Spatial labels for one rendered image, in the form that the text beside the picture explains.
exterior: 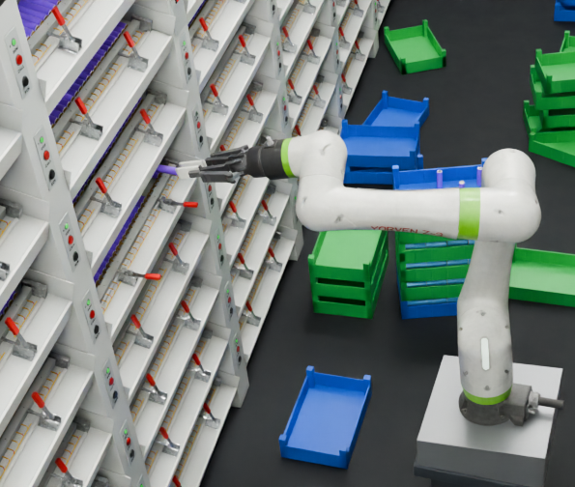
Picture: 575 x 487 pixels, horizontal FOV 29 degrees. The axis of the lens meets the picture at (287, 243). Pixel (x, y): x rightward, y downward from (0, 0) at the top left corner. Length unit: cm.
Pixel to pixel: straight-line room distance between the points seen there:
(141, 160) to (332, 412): 117
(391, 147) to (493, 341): 171
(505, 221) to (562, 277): 139
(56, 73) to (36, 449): 73
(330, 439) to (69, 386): 117
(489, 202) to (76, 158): 88
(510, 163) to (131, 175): 86
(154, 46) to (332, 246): 133
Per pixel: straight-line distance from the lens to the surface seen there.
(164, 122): 266
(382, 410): 336
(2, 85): 194
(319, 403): 339
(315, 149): 247
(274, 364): 352
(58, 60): 216
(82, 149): 225
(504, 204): 243
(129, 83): 244
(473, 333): 269
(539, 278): 379
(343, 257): 363
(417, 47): 504
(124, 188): 246
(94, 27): 226
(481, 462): 280
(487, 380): 272
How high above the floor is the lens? 252
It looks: 39 degrees down
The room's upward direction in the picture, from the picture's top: 7 degrees counter-clockwise
